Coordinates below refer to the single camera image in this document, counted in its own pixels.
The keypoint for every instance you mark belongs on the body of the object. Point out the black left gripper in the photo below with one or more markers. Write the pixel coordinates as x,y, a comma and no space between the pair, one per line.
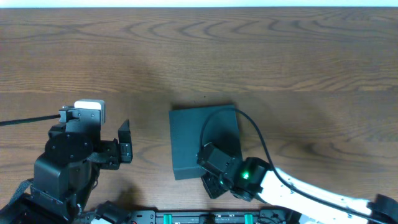
113,152

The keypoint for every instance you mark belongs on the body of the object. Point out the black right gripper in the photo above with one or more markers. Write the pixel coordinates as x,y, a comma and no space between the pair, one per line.
215,191

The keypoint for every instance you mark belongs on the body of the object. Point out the black gift box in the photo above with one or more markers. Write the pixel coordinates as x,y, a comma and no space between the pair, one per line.
191,128

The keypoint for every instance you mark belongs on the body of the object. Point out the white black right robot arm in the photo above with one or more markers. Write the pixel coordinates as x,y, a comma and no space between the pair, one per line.
283,190

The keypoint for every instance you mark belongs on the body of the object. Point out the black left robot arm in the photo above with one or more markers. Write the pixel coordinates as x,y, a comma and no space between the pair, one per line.
65,174

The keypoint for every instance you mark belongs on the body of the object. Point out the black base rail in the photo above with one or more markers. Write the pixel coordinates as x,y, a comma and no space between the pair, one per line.
262,216

